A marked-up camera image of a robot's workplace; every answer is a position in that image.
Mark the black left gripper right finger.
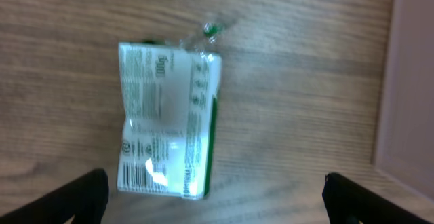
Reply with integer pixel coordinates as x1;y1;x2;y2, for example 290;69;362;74
322;172;429;224

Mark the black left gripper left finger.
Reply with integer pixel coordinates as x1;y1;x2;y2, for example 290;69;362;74
1;168;109;223

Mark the green white soap packet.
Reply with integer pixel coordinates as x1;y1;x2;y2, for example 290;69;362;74
117;22;226;200

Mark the white cardboard box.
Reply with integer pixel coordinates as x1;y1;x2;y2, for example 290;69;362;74
373;0;433;200

